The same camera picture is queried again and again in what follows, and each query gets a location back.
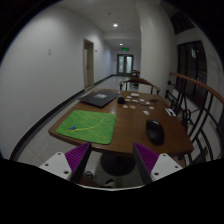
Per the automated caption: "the green mouse pad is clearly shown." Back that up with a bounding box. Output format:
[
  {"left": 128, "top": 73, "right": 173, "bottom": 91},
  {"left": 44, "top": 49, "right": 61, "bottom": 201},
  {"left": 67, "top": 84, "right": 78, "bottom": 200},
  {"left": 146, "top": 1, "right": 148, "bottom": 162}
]
[{"left": 56, "top": 110, "right": 116, "bottom": 145}]

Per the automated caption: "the wooden chair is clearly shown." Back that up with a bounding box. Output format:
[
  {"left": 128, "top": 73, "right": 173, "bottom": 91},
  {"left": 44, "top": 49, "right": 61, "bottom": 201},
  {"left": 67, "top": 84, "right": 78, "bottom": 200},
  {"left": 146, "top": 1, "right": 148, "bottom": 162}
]
[{"left": 119, "top": 77, "right": 162, "bottom": 96}]

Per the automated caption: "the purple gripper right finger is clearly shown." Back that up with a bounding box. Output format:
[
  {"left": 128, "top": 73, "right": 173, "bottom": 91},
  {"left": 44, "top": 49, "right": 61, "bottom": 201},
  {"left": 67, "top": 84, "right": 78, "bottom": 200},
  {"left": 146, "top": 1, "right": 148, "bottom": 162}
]
[{"left": 132, "top": 142, "right": 184, "bottom": 185}]

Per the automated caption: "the side doorway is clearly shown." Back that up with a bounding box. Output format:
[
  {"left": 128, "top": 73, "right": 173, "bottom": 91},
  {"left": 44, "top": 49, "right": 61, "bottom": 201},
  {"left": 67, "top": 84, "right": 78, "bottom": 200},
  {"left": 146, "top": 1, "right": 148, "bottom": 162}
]
[{"left": 83, "top": 39, "right": 94, "bottom": 87}]

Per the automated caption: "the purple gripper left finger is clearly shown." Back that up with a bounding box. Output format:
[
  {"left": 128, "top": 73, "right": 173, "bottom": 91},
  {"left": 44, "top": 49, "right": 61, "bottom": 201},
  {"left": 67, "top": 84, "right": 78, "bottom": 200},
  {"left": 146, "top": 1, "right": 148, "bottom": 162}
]
[{"left": 39, "top": 142, "right": 93, "bottom": 184}]

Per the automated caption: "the black table pedestal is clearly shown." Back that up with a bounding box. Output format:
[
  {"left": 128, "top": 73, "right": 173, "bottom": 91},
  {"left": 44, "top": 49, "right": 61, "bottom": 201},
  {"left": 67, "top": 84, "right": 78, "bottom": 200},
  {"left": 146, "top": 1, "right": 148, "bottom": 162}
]
[{"left": 100, "top": 153, "right": 136, "bottom": 176}]

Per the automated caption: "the double glass door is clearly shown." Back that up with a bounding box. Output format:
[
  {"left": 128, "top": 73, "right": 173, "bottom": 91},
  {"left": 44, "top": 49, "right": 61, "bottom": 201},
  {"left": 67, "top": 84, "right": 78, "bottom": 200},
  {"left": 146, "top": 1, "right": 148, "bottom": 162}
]
[{"left": 117, "top": 54, "right": 134, "bottom": 75}]

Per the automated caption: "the small black box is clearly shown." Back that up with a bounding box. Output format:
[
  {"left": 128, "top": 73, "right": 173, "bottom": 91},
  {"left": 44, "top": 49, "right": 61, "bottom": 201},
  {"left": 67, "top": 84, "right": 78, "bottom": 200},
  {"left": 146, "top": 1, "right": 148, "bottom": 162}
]
[{"left": 117, "top": 97, "right": 125, "bottom": 104}]

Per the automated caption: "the wooden stair railing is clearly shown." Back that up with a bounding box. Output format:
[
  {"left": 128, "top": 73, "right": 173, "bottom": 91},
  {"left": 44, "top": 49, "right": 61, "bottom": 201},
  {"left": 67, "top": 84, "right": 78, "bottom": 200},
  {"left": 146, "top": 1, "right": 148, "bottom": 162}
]
[{"left": 165, "top": 72, "right": 224, "bottom": 165}]

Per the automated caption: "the black closed laptop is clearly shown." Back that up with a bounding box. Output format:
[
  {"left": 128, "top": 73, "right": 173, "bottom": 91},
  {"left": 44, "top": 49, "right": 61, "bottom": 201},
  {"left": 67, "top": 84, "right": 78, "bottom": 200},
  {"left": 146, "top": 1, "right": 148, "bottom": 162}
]
[{"left": 80, "top": 90, "right": 119, "bottom": 108}]

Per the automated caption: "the black computer mouse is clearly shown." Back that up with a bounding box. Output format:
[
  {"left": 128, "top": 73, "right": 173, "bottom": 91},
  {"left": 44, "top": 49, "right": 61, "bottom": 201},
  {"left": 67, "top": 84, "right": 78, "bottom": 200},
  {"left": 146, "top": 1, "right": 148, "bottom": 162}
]
[{"left": 146, "top": 119, "right": 165, "bottom": 145}]

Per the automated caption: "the white card on table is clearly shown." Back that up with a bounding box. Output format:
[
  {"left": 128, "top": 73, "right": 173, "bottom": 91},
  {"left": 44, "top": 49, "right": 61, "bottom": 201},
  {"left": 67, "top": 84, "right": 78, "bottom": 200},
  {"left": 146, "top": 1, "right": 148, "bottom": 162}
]
[{"left": 165, "top": 108, "right": 176, "bottom": 117}]

